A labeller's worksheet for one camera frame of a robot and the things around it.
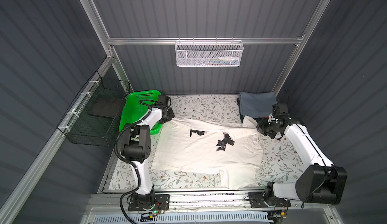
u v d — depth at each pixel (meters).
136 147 0.52
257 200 0.74
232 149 0.92
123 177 0.82
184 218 0.77
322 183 0.39
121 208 0.68
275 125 0.61
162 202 0.73
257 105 1.03
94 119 0.73
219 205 0.74
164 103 0.79
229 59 0.90
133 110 1.07
